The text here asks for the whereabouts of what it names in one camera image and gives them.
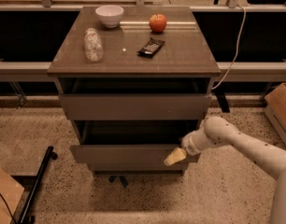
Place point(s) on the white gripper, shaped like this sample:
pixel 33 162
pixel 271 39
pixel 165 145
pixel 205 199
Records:
pixel 188 146

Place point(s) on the drawer grey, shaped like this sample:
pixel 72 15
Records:
pixel 134 106
pixel 130 142
pixel 130 167

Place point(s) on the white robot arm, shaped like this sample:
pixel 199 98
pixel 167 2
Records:
pixel 216 132

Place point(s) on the brown drawer cabinet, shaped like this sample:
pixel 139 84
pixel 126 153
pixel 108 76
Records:
pixel 184 65

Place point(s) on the black snack bar packet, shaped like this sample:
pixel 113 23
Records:
pixel 151 48

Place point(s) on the cardboard box right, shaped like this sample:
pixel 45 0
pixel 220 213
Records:
pixel 276 109

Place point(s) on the cardboard box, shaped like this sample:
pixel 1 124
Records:
pixel 10 196
pixel 276 109

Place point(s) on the black metal stand leg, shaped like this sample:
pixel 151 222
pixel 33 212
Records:
pixel 25 217

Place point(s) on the red apple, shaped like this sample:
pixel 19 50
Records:
pixel 157 23

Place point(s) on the clear plastic bottle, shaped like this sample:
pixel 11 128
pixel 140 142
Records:
pixel 93 46

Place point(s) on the white ceramic bowl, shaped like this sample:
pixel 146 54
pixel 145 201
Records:
pixel 109 15

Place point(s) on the cardboard box left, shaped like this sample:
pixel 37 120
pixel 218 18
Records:
pixel 10 196

